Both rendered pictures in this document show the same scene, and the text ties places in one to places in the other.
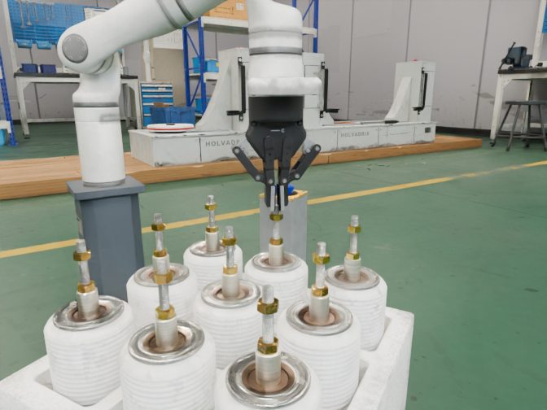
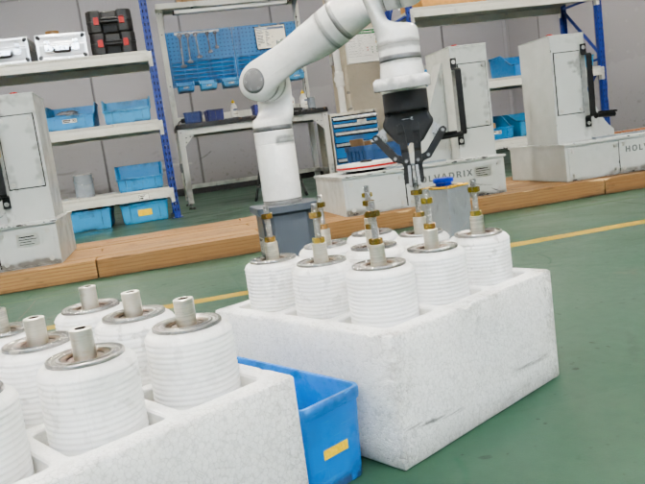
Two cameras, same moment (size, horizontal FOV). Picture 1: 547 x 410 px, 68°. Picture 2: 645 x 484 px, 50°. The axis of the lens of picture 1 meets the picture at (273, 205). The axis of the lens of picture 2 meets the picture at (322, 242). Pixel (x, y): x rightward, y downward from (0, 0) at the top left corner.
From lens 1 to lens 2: 0.66 m
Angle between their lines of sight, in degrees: 21
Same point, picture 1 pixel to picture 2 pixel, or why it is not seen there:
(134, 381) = (299, 278)
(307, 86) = (417, 80)
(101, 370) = (281, 292)
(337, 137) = (619, 154)
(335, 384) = (441, 289)
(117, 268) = not seen: hidden behind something
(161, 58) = (359, 77)
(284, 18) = (399, 33)
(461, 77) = not seen: outside the picture
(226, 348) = not seen: hidden behind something
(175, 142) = (371, 182)
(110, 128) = (285, 148)
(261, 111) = (390, 105)
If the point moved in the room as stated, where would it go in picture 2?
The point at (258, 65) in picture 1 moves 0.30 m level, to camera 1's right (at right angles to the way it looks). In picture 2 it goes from (384, 70) to (578, 37)
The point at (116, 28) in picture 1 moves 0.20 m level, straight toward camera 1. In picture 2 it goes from (286, 57) to (282, 43)
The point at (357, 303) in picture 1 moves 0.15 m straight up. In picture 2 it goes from (475, 247) to (465, 150)
